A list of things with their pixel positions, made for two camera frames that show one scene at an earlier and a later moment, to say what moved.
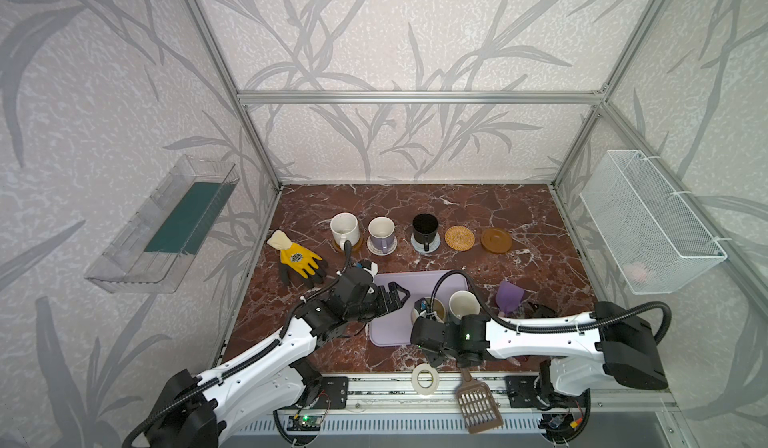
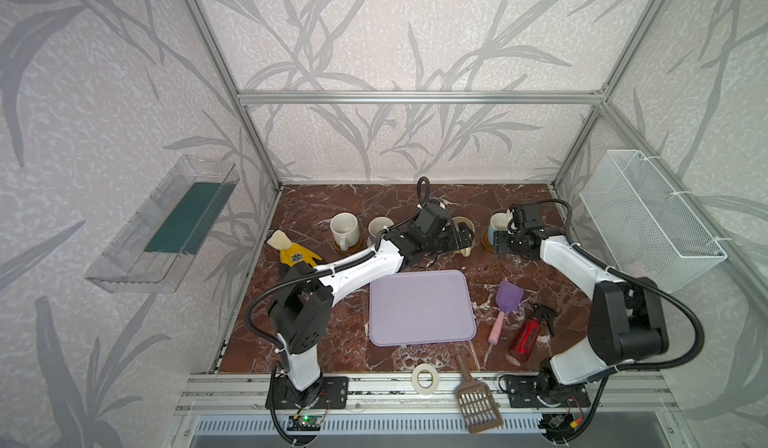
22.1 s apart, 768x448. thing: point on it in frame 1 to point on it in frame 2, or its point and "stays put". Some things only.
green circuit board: (304, 423) stays put
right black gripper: (420, 333) to (512, 239)
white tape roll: (414, 378) stays put
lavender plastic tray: (394, 329) stays put
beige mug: (438, 310) to (463, 219)
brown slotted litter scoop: (477, 404) stays put
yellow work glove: (298, 266) stays put
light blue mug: (462, 303) to (498, 222)
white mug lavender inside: (382, 232) stays put
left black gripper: (384, 298) to (455, 235)
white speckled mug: (345, 227) stays put
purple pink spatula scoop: (508, 297) stays put
